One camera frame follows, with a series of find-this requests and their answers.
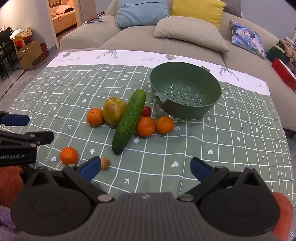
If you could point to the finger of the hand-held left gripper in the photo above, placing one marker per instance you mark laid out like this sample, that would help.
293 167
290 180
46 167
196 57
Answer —
30 137
15 120

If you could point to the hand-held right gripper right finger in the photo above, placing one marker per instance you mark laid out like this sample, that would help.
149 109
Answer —
200 171

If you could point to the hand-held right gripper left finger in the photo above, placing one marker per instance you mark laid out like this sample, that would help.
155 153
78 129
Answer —
89 168

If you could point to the small brown fruit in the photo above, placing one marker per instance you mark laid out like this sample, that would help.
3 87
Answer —
106 163

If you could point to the orange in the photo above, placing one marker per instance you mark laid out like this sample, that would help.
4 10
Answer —
145 126
94 117
69 156
164 125

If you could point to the yellow-red apple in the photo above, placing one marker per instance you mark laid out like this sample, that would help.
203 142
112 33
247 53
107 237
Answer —
112 111

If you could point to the green cucumber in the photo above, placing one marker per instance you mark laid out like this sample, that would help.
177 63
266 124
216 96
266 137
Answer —
129 120

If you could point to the green colander bowl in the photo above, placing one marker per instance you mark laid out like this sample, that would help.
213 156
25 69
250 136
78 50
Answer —
175 76

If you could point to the green checked tablecloth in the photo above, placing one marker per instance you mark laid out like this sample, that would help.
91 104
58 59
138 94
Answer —
219 139

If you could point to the purple fuzzy cloth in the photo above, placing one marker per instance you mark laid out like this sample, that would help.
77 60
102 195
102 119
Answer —
4 221

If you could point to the brown paper bag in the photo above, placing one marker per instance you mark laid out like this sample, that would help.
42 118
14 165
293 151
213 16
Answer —
31 55

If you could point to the black chair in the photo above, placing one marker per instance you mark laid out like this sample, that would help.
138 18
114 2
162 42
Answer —
5 51

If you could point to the red paper bag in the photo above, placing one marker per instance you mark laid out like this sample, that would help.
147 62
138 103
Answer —
44 49

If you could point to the small red fruit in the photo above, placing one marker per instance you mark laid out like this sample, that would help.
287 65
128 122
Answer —
147 111

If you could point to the white cloth pile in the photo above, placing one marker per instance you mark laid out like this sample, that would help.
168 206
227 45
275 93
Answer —
19 33

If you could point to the wooden bed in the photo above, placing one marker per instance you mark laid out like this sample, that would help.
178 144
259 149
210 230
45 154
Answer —
63 14

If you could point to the red box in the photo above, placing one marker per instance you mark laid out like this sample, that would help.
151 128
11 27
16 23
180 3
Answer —
285 73

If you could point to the dark tablet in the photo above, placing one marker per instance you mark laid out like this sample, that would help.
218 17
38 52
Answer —
94 16

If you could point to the beige sofa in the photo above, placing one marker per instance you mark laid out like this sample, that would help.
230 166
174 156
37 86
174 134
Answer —
138 39

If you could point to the beige pillow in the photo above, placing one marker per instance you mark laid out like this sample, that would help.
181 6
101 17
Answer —
187 32

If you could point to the dark green box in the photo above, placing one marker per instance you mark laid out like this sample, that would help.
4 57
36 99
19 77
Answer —
276 54

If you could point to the blue printed pillow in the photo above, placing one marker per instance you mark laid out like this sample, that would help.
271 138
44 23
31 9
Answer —
248 38

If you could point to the beige plush toy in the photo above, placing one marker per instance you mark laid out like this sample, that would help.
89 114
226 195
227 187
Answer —
289 48

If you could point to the yellow pillow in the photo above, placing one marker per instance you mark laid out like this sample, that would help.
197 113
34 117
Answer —
198 11

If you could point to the light blue pillow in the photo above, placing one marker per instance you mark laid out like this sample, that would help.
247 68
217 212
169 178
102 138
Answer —
141 12

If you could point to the grey patterned pillow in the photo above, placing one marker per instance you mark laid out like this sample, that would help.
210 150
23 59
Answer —
233 7

